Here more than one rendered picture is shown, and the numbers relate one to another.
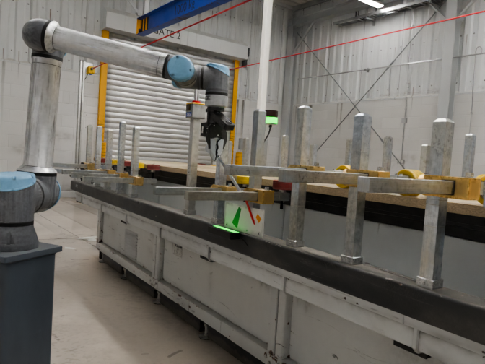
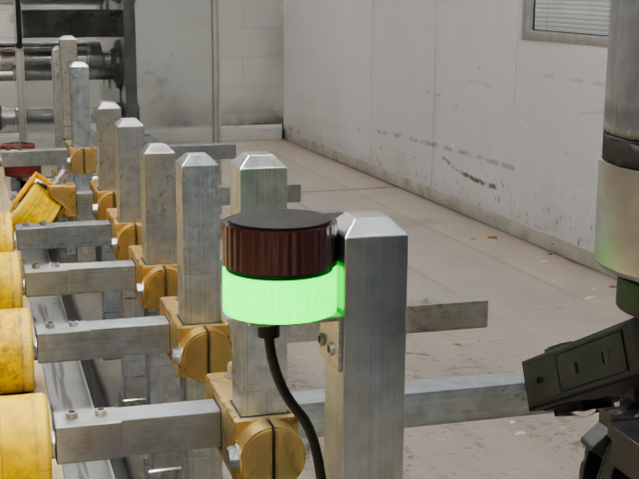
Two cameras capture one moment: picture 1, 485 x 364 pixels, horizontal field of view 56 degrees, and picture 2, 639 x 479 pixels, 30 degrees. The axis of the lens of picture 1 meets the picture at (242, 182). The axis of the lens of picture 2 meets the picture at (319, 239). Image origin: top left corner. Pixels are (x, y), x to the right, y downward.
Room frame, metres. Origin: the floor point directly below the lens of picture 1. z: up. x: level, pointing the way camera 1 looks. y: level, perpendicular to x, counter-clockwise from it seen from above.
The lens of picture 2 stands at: (2.31, 0.12, 1.29)
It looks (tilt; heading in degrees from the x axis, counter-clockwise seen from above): 12 degrees down; 198
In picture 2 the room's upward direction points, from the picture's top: straight up
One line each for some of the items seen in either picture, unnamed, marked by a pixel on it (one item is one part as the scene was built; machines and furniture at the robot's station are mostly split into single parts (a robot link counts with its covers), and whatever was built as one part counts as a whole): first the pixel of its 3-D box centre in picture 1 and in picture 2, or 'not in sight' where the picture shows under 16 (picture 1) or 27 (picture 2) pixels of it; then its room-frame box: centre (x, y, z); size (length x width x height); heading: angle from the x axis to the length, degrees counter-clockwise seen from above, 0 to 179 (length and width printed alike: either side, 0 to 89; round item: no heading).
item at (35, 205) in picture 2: not in sight; (32, 212); (0.71, -0.87, 0.93); 0.09 x 0.08 x 0.09; 124
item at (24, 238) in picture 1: (11, 232); not in sight; (1.66, 0.84, 0.65); 0.19 x 0.19 x 0.10
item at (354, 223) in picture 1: (356, 197); (200, 398); (1.30, -0.33, 0.89); 0.04 x 0.04 x 0.48; 34
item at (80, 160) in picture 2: not in sight; (81, 157); (0.25, -1.05, 0.95); 0.14 x 0.06 x 0.05; 34
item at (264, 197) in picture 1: (258, 195); not in sight; (1.70, -0.06, 0.85); 0.14 x 0.06 x 0.05; 34
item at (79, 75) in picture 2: not in sight; (83, 185); (0.27, -1.03, 0.89); 0.04 x 0.04 x 0.48; 34
